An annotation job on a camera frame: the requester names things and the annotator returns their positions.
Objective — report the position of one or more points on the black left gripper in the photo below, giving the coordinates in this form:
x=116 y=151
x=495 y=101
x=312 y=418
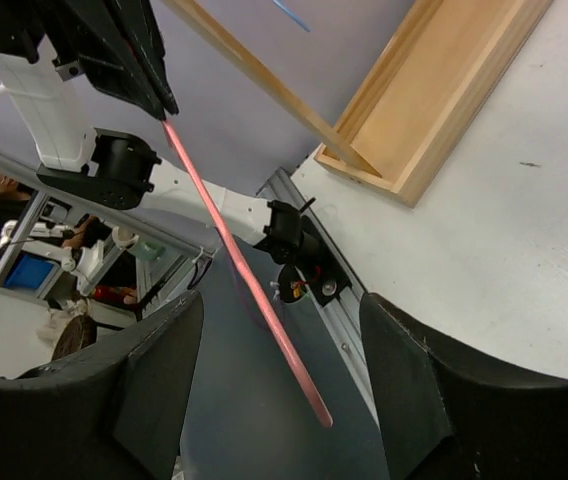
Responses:
x=116 y=44

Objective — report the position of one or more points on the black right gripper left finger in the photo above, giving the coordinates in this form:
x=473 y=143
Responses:
x=113 y=410

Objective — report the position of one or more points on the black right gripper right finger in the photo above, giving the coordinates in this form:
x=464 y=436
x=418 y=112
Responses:
x=449 y=411

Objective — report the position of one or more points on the pink wire hanger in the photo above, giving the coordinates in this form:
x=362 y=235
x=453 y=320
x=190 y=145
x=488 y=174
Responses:
x=275 y=326

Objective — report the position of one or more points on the light blue wire hanger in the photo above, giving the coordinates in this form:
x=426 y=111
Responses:
x=291 y=15

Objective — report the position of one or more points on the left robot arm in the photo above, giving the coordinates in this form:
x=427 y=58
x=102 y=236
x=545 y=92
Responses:
x=120 y=170

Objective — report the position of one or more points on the person in background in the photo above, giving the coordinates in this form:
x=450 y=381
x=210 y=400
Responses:
x=15 y=197

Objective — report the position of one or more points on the wooden clothes rack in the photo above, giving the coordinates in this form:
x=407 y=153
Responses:
x=417 y=101

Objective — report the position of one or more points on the aluminium mounting rail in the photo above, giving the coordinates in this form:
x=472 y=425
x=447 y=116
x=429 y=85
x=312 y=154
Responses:
x=341 y=314

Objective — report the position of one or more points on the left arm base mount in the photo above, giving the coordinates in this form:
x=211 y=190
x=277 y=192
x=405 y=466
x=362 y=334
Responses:
x=313 y=269

